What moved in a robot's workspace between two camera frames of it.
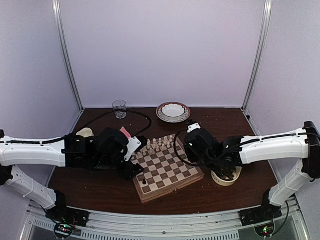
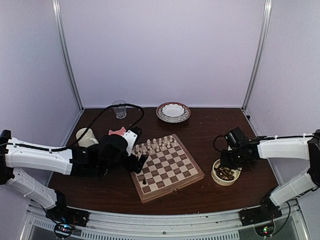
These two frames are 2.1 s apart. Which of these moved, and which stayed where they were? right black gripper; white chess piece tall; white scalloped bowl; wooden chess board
Moved: right black gripper
Stayed: white chess piece tall; wooden chess board; white scalloped bowl
